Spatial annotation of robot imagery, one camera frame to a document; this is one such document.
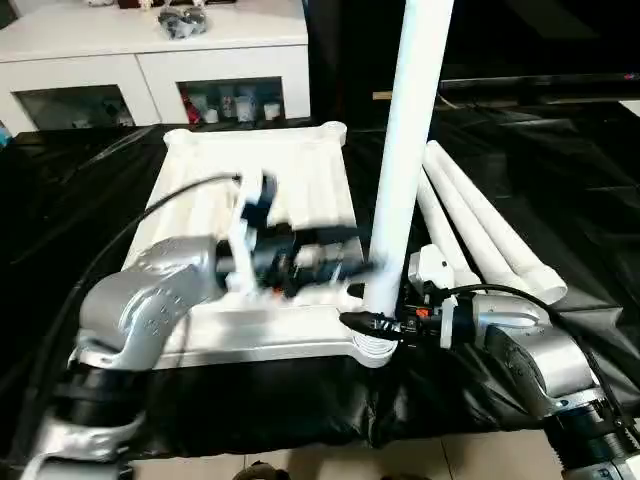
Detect white plastic table top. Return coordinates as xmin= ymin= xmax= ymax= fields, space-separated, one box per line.
xmin=120 ymin=121 xmax=403 ymax=369

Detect white plastic table leg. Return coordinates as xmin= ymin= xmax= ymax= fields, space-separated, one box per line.
xmin=420 ymin=150 xmax=536 ymax=291
xmin=362 ymin=0 xmax=456 ymax=323
xmin=415 ymin=172 xmax=483 ymax=291
xmin=426 ymin=140 xmax=569 ymax=305

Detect toy figures behind cabinet glass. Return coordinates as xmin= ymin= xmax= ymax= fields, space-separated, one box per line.
xmin=178 ymin=86 xmax=288 ymax=124

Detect silver left leg black foot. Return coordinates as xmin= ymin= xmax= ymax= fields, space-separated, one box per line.
xmin=245 ymin=460 xmax=291 ymax=480

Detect black work mat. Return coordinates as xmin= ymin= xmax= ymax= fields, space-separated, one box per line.
xmin=0 ymin=100 xmax=640 ymax=451

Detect grey plush toy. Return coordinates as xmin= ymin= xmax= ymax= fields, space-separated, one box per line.
xmin=158 ymin=5 xmax=211 ymax=41

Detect black tv cabinet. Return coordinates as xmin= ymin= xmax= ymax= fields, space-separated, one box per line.
xmin=305 ymin=0 xmax=640 ymax=111

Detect white cabinet with glass doors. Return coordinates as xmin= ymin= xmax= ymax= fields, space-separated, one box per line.
xmin=0 ymin=0 xmax=311 ymax=133

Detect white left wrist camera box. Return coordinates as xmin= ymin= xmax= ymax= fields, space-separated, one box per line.
xmin=225 ymin=172 xmax=281 ymax=293

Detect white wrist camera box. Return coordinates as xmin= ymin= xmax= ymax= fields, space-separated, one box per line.
xmin=407 ymin=244 xmax=459 ymax=349
xmin=225 ymin=172 xmax=281 ymax=293

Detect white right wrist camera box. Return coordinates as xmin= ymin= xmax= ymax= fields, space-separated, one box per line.
xmin=407 ymin=244 xmax=459 ymax=349

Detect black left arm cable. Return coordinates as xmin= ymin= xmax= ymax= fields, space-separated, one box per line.
xmin=5 ymin=172 xmax=246 ymax=456

